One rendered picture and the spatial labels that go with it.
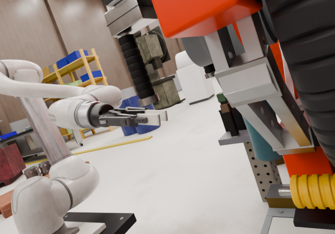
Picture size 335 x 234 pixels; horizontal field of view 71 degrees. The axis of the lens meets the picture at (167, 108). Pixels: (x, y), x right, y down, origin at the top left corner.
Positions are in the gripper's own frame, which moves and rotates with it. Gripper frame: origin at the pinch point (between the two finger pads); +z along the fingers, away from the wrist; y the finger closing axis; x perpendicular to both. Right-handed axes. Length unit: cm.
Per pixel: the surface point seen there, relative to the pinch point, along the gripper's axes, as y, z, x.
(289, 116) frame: -17.5, 33.9, -6.7
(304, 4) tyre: -29.3, 35.2, -19.4
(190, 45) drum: -1.3, 13.5, -17.7
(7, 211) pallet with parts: 52, -239, 132
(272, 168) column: 69, 23, 47
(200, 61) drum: 1.3, 14.6, -13.8
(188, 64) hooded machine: 550, -233, 23
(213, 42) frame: -23.0, 25.7, -17.5
